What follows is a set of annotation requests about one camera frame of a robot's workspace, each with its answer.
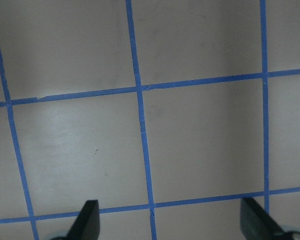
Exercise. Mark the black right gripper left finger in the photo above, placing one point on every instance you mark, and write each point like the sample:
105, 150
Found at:
87, 224

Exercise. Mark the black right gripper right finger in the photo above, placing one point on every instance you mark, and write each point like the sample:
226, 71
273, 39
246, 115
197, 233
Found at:
255, 222

